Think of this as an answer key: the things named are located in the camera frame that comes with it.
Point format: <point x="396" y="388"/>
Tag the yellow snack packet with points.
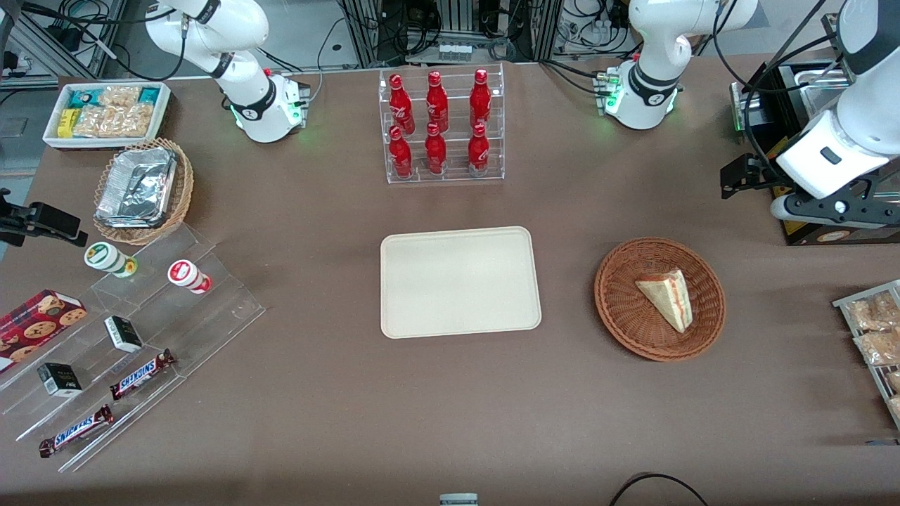
<point x="67" y="123"/>

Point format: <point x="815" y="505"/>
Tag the clear bagged snack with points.
<point x="872" y="313"/>
<point x="895" y="406"/>
<point x="879" y="348"/>
<point x="894" y="381"/>

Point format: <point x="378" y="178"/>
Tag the Snickers chocolate bar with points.
<point x="140" y="375"/>
<point x="76" y="431"/>

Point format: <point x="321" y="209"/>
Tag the large clear cracker bag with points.
<point x="116" y="121"/>

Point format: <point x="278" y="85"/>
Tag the light wicker basket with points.
<point x="184" y="190"/>

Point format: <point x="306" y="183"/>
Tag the steel warmer pan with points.
<point x="819" y="91"/>

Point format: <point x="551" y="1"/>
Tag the clear acrylic bottle rack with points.
<point x="457" y="91"/>

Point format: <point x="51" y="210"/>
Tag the teal snack packet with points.
<point x="150" y="95"/>
<point x="81" y="98"/>

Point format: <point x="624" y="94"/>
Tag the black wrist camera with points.
<point x="745" y="176"/>

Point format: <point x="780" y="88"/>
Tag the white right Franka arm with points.
<point x="246" y="105"/>

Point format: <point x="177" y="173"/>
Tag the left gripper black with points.
<point x="764" y="173"/>

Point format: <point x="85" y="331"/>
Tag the silver foil container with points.
<point x="137" y="186"/>

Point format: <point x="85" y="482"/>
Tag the small grey device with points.
<point x="458" y="500"/>

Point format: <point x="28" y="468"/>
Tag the white rectangular snack bin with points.
<point x="53" y="140"/>

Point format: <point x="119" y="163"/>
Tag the triangular sandwich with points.
<point x="668" y="299"/>

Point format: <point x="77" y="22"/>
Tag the green lid cup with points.
<point x="104" y="257"/>

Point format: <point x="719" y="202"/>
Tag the red cola bottle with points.
<point x="436" y="104"/>
<point x="401" y="105"/>
<point x="478" y="150"/>
<point x="480" y="100"/>
<point x="435" y="152"/>
<point x="401" y="156"/>

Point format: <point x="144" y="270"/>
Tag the small black box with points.
<point x="60" y="380"/>
<point x="124" y="334"/>

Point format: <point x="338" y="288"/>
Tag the beige plastic tray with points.
<point x="457" y="281"/>

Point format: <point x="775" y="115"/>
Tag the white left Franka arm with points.
<point x="654" y="63"/>

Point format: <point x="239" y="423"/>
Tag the red lid cup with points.
<point x="185" y="274"/>

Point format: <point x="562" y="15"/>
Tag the red cookie box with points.
<point x="35" y="323"/>

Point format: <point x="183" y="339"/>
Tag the black camera clamp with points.
<point x="49" y="219"/>

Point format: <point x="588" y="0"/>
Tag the round brown wicker basket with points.
<point x="626" y="309"/>

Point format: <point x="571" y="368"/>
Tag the clear acrylic step shelf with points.
<point x="211" y="309"/>

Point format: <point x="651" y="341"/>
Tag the black food warmer machine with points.
<point x="787" y="105"/>

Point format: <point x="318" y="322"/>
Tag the aluminium equipment frame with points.
<point x="365" y="35"/>

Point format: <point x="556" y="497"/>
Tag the small clear cracker bag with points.
<point x="119" y="96"/>

